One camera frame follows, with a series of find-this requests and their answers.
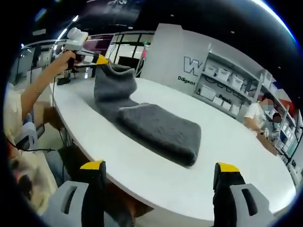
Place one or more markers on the computer monitor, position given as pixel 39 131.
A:
pixel 99 43

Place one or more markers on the person's left hand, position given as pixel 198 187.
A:
pixel 62 61

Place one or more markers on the person's blue jeans leg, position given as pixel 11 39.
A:
pixel 54 163

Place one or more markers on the pink cloth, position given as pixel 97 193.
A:
pixel 145 53

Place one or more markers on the grey towel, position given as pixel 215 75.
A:
pixel 154 127

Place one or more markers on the grey storage shelf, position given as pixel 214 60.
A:
pixel 213 80
pixel 286 132

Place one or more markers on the grey worn device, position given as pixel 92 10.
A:
pixel 27 137

